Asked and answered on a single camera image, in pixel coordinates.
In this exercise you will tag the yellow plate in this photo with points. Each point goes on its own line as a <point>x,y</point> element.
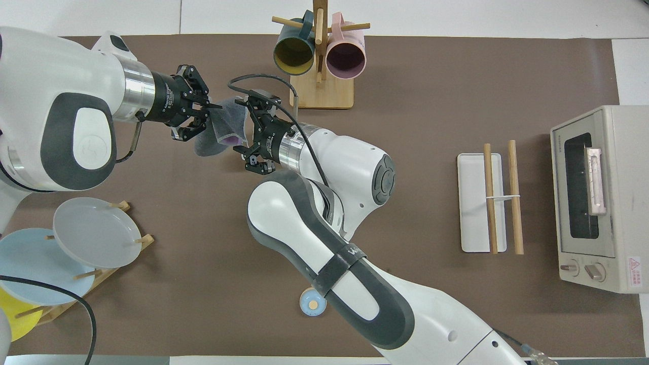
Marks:
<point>15,317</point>

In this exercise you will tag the brown table mat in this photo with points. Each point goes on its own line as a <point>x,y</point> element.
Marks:
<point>431,76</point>

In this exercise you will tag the wooden mug tree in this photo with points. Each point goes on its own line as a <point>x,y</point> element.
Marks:
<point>322,96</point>

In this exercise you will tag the wooden plate rack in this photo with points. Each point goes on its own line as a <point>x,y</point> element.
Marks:
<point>144,241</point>

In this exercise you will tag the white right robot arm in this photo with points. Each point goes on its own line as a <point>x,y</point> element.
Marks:
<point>355,172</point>

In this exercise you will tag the white towel rack wooden bars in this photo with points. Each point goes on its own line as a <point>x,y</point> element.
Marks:
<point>474,203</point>

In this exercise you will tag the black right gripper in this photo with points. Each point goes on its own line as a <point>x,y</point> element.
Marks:
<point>274,139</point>

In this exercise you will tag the small blue bell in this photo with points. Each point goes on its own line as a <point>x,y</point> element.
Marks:
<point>310,304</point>

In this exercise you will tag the purple and grey towel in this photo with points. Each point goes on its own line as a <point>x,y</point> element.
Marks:
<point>223,126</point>

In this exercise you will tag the dark teal mug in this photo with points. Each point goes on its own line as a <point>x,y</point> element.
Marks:
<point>294,56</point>

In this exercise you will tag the grey plate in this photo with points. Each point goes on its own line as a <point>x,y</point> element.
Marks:
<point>96,233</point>

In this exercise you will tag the light blue plate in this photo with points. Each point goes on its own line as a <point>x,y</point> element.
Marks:
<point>35,263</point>

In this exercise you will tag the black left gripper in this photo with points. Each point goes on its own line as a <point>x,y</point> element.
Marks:
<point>170,99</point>

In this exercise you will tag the pink mug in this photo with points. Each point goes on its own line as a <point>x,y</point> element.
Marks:
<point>346,58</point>

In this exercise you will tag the beige toaster oven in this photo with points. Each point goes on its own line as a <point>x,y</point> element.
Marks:
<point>618,238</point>

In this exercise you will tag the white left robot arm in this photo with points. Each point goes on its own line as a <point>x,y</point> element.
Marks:
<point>50,86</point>

